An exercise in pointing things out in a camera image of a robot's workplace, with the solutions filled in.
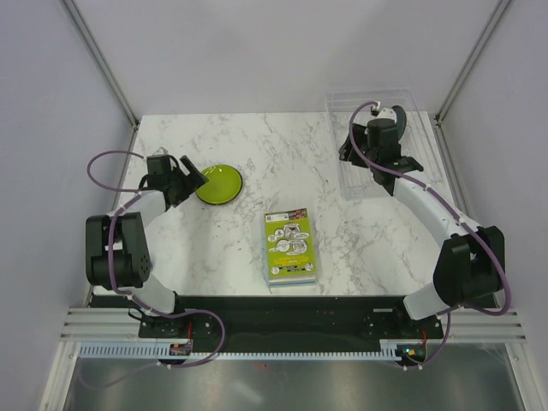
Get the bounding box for teal blue plate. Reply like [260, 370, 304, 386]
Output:
[391, 105, 408, 140]

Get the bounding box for lime green plate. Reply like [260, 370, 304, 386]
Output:
[196, 164, 243, 206]

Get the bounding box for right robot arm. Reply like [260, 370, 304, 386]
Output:
[345, 101, 511, 337]

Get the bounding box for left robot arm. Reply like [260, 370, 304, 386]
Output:
[85, 152, 208, 337]

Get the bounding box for green boxed book stack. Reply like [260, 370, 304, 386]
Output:
[264, 208, 319, 289]

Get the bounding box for white wire dish rack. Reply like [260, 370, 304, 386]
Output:
[325, 88, 445, 200]

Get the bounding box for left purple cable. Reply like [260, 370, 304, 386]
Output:
[77, 150, 227, 389]

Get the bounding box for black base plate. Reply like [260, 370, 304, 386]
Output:
[87, 294, 494, 343]

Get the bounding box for white slotted cable duct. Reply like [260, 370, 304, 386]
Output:
[78, 340, 427, 360]

